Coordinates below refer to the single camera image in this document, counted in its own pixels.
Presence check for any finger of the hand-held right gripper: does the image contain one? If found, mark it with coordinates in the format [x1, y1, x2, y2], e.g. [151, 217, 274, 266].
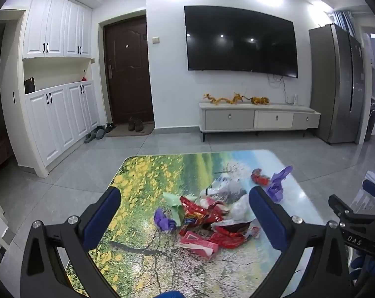
[362, 179, 375, 197]
[328, 194, 362, 222]

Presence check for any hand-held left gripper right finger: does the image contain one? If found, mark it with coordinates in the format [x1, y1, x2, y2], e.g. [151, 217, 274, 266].
[249, 186, 352, 298]

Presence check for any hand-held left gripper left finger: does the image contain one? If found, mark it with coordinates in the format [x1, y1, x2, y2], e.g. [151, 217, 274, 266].
[20, 186, 123, 298]

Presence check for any purple plastic wrapper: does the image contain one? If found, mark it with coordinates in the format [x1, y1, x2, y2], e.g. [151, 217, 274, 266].
[153, 209, 177, 232]

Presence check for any person's right hand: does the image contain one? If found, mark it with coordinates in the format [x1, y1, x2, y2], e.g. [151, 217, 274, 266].
[350, 250, 375, 270]

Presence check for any white cloth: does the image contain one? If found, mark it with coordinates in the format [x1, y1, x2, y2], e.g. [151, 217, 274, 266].
[229, 192, 256, 222]

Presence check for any purple plastic packaging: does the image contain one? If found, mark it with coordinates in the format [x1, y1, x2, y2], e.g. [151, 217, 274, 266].
[266, 166, 293, 202]

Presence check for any red crumpled wrapper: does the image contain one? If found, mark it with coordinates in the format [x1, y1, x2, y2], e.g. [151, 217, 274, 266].
[210, 220, 261, 249]

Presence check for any red wrapper in clear plastic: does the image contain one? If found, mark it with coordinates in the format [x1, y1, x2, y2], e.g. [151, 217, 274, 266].
[251, 168, 272, 187]

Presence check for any clear printed plastic bag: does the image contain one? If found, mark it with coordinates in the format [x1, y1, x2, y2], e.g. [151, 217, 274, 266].
[203, 174, 247, 202]

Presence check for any washing machine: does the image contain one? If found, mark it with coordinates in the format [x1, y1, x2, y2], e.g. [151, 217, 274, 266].
[364, 98, 375, 142]

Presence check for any green paper scrap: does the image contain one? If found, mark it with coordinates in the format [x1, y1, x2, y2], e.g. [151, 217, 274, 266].
[162, 192, 198, 225]

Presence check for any red gold foil wrapper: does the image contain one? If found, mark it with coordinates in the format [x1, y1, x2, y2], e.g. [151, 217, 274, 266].
[179, 195, 226, 224]

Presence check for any pink red cardboard box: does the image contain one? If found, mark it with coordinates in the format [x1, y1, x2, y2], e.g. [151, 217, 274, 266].
[175, 230, 219, 261]

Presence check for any brown doormat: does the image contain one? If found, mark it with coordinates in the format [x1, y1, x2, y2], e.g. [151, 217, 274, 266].
[106, 122, 156, 137]

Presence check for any white television stand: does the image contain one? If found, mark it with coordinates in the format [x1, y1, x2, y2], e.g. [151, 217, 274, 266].
[199, 101, 321, 142]

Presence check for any grey refrigerator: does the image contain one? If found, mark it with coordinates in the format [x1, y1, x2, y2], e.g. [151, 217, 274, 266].
[308, 23, 373, 145]

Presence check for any white shoe cabinet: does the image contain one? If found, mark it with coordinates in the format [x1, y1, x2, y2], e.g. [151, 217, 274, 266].
[18, 0, 101, 178]

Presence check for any dark brown entrance door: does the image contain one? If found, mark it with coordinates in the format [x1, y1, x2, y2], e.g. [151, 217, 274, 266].
[103, 15, 154, 125]

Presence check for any striped curtain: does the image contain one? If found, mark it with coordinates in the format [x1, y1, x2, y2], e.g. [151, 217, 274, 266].
[333, 10, 356, 38]

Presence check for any wall-mounted black television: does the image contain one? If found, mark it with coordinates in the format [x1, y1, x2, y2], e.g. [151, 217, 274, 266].
[184, 5, 299, 78]

